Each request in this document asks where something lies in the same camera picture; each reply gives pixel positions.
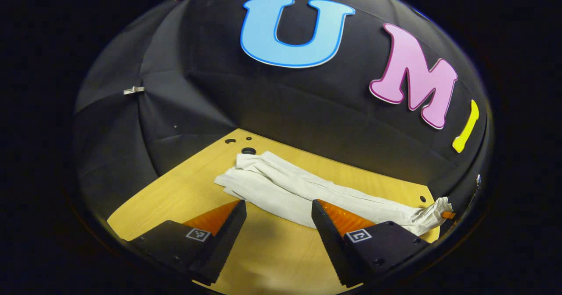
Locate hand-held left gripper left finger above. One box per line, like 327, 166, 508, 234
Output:
126, 199, 248, 286

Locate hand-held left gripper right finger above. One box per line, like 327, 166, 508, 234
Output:
311, 199, 431, 288

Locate white jeans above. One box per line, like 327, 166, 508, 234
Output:
214, 150, 454, 237

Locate black backdrop cloth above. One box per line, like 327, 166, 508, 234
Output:
72, 0, 492, 243

